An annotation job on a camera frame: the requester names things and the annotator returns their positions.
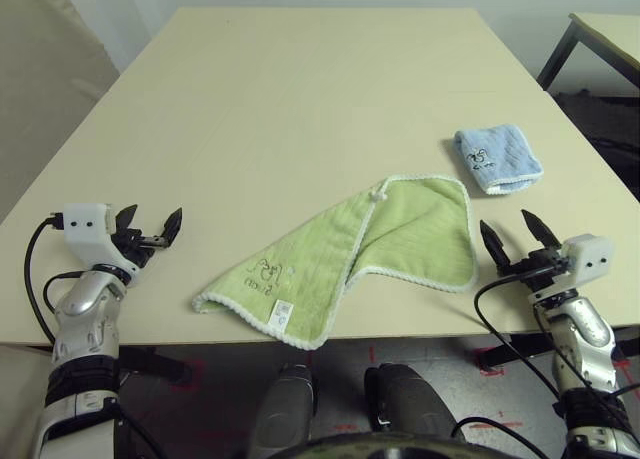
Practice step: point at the green towel with white trim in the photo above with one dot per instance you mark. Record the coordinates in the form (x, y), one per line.
(320, 249)

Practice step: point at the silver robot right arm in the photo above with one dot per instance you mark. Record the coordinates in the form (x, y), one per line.
(585, 339)

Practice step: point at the beige fabric curtain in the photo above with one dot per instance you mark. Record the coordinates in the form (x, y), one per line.
(50, 79)

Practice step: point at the black table leg base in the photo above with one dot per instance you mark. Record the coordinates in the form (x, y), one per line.
(505, 351)
(160, 366)

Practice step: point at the dark robot torso rim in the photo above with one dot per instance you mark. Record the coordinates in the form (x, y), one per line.
(380, 451)

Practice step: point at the grey robot left leg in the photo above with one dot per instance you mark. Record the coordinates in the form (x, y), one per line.
(285, 409)

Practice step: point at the folded light blue towel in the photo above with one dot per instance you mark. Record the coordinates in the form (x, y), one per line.
(505, 151)

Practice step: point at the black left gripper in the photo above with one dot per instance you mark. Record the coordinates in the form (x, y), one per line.
(135, 246)

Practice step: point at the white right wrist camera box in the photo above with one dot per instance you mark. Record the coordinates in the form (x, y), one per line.
(590, 259)

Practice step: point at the beige side table black frame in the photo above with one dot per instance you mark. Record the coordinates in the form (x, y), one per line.
(615, 39)

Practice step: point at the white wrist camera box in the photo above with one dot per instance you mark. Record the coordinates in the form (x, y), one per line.
(85, 229)
(590, 259)

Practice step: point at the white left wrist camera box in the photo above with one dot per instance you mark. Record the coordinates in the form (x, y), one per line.
(85, 229)

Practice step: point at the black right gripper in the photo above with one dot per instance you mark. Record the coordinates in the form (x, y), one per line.
(542, 269)

